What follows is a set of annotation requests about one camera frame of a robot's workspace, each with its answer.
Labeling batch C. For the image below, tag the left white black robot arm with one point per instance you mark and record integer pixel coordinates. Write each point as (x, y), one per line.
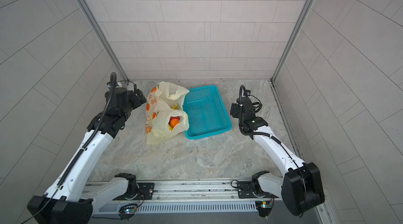
(62, 203)

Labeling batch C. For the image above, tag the cream plastic bag fruit print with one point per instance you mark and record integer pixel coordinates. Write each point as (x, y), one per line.
(163, 102)

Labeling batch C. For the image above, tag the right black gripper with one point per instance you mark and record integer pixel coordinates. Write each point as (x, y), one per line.
(234, 110)

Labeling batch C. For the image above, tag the white vent grille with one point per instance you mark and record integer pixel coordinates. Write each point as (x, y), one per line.
(197, 207)

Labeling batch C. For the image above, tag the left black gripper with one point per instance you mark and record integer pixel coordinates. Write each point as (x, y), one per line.
(139, 96)

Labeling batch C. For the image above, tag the left circuit board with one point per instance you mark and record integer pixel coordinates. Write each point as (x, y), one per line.
(127, 212)

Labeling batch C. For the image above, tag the teal plastic basket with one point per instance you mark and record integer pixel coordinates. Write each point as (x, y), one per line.
(206, 113)

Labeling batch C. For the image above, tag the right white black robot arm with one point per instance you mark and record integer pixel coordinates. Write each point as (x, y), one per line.
(289, 164)

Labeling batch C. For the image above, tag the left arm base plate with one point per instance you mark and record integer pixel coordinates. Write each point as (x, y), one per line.
(144, 191)

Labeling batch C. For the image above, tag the red toy fruit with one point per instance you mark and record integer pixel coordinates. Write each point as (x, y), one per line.
(175, 118)

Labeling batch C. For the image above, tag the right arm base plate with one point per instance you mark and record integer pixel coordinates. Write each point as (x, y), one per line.
(250, 190)

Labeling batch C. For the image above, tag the right circuit board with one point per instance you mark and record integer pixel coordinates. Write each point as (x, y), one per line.
(264, 208)

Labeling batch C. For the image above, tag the circuit board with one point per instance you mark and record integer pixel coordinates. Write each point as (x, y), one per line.
(127, 212)
(264, 208)

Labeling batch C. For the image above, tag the aluminium mounting rail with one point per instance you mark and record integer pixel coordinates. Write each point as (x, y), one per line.
(201, 189)

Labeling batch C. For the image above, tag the orange toy fruit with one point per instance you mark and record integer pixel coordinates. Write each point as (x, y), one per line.
(174, 122)

